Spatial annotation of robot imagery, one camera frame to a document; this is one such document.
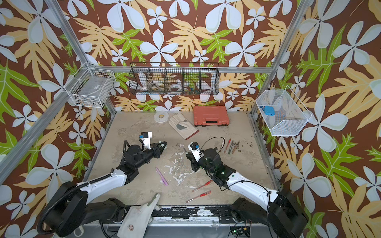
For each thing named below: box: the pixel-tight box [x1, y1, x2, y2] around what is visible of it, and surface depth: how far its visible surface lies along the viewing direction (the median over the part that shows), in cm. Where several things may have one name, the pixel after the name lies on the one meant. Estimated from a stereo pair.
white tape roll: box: [153, 111, 170, 123], surface depth 118 cm
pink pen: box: [155, 167, 169, 186], surface depth 88 cm
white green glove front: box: [117, 192, 161, 238], surface depth 71 cm
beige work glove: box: [168, 113, 199, 140], surface depth 113 cm
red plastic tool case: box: [193, 105, 230, 127], surface depth 117 cm
